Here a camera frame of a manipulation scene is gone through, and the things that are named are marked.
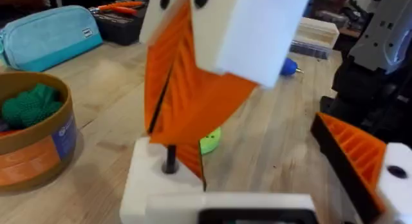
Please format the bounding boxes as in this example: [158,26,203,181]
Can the white orange left gripper right finger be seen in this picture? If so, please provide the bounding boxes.
[310,112,412,224]

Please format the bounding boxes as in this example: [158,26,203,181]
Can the finger of the white orange right gripper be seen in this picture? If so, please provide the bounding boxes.
[150,0,313,145]
[139,0,191,135]

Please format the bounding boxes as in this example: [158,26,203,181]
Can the bare white left gripper left finger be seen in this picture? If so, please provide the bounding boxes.
[119,136,207,224]

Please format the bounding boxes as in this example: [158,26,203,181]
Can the blue electric screwdriver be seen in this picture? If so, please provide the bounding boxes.
[279,57,305,78]

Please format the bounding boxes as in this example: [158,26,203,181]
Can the black tool box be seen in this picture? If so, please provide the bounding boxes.
[92,5,149,46]

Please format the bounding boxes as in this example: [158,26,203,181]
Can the green disc with holes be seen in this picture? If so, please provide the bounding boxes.
[199,127,223,156]

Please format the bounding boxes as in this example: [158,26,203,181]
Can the pale wooden box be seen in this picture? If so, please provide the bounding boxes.
[288,17,341,61]

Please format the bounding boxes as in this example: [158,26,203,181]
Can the blue soft zip bag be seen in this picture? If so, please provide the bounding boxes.
[0,5,104,73]

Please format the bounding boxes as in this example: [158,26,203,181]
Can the brown orange tub with toys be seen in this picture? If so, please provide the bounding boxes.
[0,71,79,194]

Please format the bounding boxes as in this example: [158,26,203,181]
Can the orange handled pliers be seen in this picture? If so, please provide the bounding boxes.
[89,1,146,16]

